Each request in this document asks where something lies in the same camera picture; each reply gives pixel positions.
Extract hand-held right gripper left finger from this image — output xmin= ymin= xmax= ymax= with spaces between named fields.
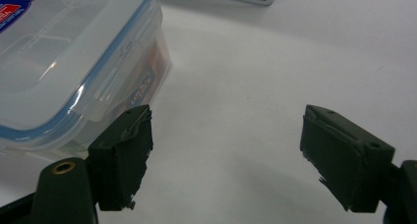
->
xmin=30 ymin=104 xmax=154 ymax=224

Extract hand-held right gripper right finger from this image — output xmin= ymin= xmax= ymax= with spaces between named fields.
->
xmin=299 ymin=104 xmax=417 ymax=224

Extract clear plastic food container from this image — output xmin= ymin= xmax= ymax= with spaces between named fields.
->
xmin=0 ymin=0 xmax=173 ymax=162

